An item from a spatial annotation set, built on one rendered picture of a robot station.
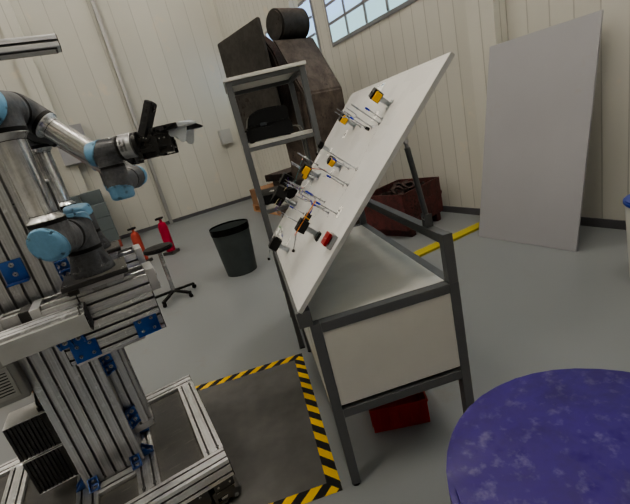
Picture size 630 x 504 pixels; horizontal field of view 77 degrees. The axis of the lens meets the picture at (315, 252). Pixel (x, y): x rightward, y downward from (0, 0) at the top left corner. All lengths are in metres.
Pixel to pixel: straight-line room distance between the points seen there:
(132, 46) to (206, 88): 1.75
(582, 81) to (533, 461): 3.41
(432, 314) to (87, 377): 1.45
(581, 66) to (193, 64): 8.60
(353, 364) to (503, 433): 0.82
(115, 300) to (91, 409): 0.57
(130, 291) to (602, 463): 1.47
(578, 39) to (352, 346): 3.19
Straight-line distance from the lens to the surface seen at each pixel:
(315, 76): 5.31
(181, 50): 10.82
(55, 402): 2.03
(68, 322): 1.57
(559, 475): 0.84
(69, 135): 1.59
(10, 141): 1.53
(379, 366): 1.64
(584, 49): 4.00
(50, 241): 1.50
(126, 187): 1.41
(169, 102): 10.50
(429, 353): 1.70
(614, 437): 0.92
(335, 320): 1.49
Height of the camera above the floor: 1.49
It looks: 18 degrees down
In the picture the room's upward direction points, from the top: 14 degrees counter-clockwise
